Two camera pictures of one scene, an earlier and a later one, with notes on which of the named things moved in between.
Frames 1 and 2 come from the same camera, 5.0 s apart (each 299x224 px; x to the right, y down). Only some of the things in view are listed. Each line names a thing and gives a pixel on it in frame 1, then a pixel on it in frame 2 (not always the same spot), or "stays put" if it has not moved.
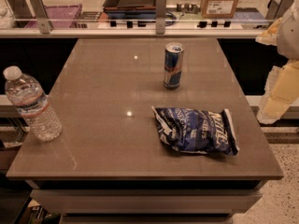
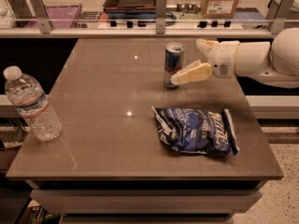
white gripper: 290,35 -> 222,59
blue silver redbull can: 174,54 stays put
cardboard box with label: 220,1 stays put
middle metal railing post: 161,11 stays put
